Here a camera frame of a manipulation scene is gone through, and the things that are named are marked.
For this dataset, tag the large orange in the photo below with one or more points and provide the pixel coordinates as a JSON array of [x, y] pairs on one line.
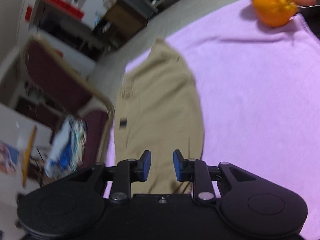
[[273, 7]]

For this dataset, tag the khaki pants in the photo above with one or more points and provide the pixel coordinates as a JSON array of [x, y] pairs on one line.
[[160, 100]]

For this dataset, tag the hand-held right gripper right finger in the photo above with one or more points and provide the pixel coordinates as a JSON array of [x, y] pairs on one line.
[[177, 166]]

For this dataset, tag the brown wooden cabinet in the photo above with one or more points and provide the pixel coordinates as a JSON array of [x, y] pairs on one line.
[[125, 22]]

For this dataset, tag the maroon padded chair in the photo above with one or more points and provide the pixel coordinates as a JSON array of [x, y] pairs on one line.
[[57, 75]]

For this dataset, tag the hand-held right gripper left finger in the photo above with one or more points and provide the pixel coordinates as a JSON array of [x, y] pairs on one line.
[[147, 166]]

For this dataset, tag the black fruit tray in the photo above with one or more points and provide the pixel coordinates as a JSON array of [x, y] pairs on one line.
[[308, 5]]

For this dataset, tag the stack of folded clothes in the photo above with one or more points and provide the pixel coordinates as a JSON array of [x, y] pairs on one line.
[[65, 150]]

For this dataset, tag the pink towel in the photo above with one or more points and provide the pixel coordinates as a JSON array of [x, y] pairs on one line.
[[250, 105]]

